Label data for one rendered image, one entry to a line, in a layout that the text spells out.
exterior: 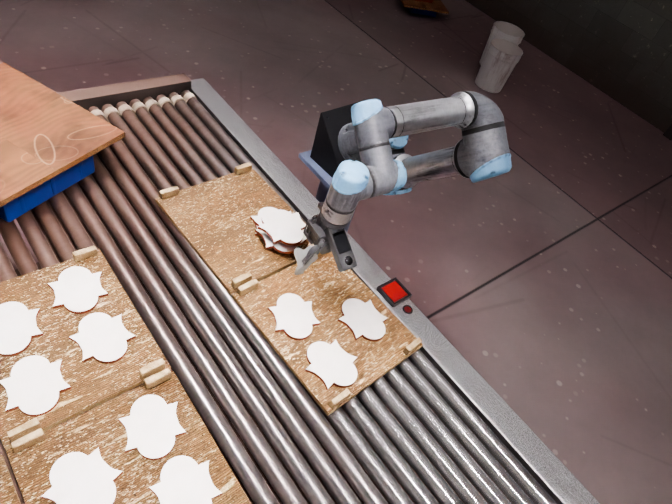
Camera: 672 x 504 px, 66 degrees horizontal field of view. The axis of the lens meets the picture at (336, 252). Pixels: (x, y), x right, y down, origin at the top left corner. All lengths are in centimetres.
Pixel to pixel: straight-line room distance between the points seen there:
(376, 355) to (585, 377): 183
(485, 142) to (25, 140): 127
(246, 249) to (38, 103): 78
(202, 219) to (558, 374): 204
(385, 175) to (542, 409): 183
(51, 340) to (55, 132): 65
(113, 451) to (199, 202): 77
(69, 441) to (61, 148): 82
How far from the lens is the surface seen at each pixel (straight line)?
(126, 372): 130
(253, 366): 133
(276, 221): 153
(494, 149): 148
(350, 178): 114
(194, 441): 122
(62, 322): 140
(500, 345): 289
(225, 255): 151
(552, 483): 148
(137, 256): 152
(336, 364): 134
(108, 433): 124
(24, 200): 164
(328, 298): 146
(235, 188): 171
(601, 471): 283
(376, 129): 122
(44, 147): 169
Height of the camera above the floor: 207
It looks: 46 degrees down
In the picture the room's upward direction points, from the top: 19 degrees clockwise
